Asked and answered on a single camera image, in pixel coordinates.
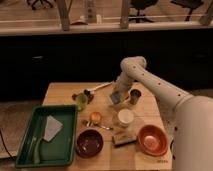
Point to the metal spoon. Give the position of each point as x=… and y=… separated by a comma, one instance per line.
x=90, y=124

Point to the dark scrub sponge block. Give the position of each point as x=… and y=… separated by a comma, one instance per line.
x=123, y=138

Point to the office chair left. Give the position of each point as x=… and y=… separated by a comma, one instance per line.
x=43, y=3

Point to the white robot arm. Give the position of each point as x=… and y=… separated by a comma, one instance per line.
x=193, y=139

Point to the purple bowl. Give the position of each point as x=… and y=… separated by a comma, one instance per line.
x=89, y=143

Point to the white plastic cup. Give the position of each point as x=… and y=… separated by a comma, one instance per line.
x=125, y=117

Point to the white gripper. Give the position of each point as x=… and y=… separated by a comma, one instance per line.
x=122, y=85

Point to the green-handled utensil in tray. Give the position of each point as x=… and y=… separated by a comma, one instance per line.
x=35, y=149

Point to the green cup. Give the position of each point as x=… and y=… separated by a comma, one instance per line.
x=81, y=101

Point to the office chair centre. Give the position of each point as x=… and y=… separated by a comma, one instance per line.
x=141, y=5

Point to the orange bowl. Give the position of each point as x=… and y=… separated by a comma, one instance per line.
x=152, y=141

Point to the small orange toy fruit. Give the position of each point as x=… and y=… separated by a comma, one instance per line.
x=96, y=117

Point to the office chair right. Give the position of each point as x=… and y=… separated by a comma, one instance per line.
x=190, y=4

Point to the grey cloth in tray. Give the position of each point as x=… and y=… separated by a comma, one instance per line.
x=52, y=128

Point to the green plastic tray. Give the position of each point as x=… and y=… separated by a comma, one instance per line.
x=60, y=150

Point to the blue sponge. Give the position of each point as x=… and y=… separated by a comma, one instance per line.
x=116, y=97

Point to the office chair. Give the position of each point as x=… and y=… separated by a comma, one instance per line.
x=43, y=3
x=141, y=5
x=190, y=4

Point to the metal cup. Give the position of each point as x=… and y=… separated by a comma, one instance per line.
x=135, y=94

